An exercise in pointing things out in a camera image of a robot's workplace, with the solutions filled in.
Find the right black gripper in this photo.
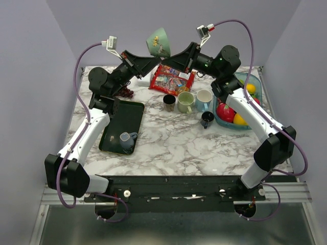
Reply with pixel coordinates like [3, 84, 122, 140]
[161, 42, 222, 79]

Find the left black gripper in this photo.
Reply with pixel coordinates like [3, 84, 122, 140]
[108, 50, 161, 96]

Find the green teal mug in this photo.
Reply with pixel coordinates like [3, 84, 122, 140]
[146, 28, 171, 58]

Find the light green mug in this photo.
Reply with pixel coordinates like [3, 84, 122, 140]
[177, 91, 195, 114]

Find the brown striped mug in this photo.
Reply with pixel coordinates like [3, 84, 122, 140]
[163, 94, 176, 112]

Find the light blue mug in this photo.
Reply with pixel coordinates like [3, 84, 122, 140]
[195, 89, 213, 112]

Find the dark blue mug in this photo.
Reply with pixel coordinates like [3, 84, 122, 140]
[200, 111, 215, 129]

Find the grey blue mug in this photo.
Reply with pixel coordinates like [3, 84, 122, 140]
[120, 132, 138, 152]

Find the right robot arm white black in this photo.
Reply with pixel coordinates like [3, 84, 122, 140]
[162, 42, 296, 200]

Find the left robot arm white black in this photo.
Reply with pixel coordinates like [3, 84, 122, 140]
[44, 51, 161, 202]

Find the white power strip box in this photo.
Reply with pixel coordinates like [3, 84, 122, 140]
[137, 72, 153, 87]

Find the red snack bag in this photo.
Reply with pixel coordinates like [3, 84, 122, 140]
[149, 65, 196, 96]

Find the red grape bunch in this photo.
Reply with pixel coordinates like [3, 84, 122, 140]
[115, 86, 134, 99]

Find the dark green tray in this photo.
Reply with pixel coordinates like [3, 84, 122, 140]
[99, 101, 145, 155]

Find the red dragon fruit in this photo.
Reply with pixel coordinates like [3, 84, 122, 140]
[216, 103, 236, 123]

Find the yellow orange fruit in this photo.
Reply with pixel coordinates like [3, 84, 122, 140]
[246, 84, 256, 94]

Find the teal plastic fruit bowl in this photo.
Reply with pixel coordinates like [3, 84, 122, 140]
[212, 72, 263, 130]

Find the yellow lemon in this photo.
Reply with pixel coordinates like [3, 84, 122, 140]
[233, 113, 248, 126]

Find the red apple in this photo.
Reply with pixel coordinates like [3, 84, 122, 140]
[253, 97, 261, 105]

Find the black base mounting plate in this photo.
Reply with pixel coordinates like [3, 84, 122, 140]
[84, 175, 266, 213]

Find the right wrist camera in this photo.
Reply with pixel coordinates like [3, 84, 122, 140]
[196, 23, 215, 48]

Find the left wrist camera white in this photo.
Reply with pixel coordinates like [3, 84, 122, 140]
[101, 36, 121, 58]

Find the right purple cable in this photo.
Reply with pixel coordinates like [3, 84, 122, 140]
[213, 19, 309, 222]

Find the purple cable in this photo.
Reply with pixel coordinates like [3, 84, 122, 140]
[213, 19, 309, 222]
[56, 42, 129, 223]

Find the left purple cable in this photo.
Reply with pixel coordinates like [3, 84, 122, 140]
[56, 42, 129, 223]

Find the aluminium rail frame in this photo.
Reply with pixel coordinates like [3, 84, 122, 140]
[30, 176, 318, 244]

